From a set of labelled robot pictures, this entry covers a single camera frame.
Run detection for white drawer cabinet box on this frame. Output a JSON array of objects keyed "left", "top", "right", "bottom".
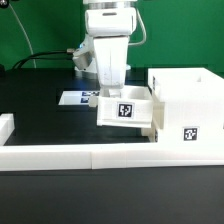
[{"left": 148, "top": 68, "right": 224, "bottom": 146}]

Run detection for white fiducial marker sheet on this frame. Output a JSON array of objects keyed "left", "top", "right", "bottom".
[{"left": 59, "top": 90, "right": 99, "bottom": 105}]

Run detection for white drawer tray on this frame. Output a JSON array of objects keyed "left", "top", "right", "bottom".
[
  {"left": 141, "top": 128, "right": 158, "bottom": 142},
  {"left": 89, "top": 85, "right": 153, "bottom": 128}
]

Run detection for white thin cable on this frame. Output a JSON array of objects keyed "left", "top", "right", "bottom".
[{"left": 8, "top": 2, "right": 38, "bottom": 69}]

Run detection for grey camera cable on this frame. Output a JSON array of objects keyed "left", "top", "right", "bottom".
[{"left": 128, "top": 8, "right": 148, "bottom": 47}]

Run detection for white U-shaped fence frame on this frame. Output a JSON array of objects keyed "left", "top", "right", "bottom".
[{"left": 0, "top": 114, "right": 224, "bottom": 171}]

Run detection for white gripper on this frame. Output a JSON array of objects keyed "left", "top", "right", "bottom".
[{"left": 73, "top": 7, "right": 136, "bottom": 98}]

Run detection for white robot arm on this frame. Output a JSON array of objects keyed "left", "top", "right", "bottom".
[{"left": 73, "top": 0, "right": 137, "bottom": 97}]

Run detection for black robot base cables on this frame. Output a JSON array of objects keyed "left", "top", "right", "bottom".
[{"left": 11, "top": 48, "right": 76, "bottom": 70}]

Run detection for white front drawer tray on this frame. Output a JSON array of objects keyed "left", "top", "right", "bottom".
[{"left": 141, "top": 128, "right": 158, "bottom": 142}]

